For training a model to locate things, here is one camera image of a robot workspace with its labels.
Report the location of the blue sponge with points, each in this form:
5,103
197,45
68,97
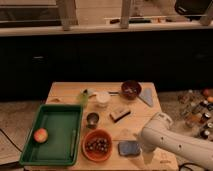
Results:
128,148

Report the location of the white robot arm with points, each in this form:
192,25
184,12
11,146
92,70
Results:
156,133

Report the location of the white paper cup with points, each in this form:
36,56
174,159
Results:
103,98

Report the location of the small metal cup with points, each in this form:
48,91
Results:
92,120

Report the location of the dark red bowl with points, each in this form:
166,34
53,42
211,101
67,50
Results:
130,89

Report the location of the wooden block eraser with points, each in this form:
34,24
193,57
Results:
119,113

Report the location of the grey triangular cloth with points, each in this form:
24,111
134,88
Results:
146,96

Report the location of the green plastic tray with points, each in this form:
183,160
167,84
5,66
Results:
63,125

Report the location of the orange bowl with beads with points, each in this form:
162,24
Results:
97,145

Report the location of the red apple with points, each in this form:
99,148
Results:
40,135

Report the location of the spice bottle rack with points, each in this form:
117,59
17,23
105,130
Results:
197,113

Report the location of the black bag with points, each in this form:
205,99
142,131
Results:
191,7

